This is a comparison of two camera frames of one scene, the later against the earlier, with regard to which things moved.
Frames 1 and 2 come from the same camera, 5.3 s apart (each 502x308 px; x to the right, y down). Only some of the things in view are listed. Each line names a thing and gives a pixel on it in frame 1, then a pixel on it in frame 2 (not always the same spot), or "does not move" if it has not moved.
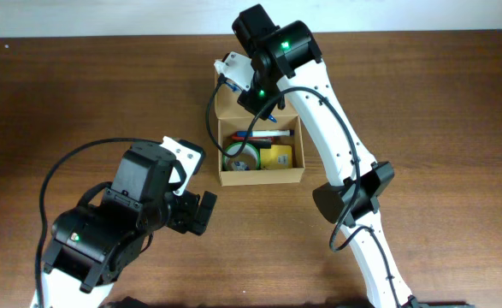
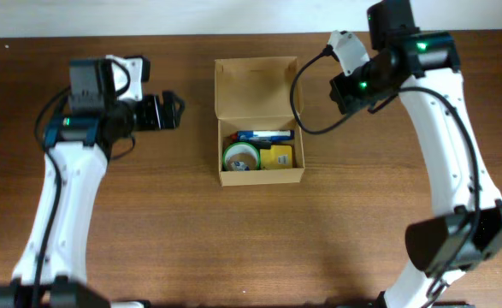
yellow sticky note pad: (276, 156) does not move
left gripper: (191, 211) → (159, 112)
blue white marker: (267, 133) does not move
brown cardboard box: (234, 118) does not move
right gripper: (255, 105) → (340, 97)
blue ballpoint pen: (235, 89) → (253, 138)
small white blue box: (239, 166) does not move
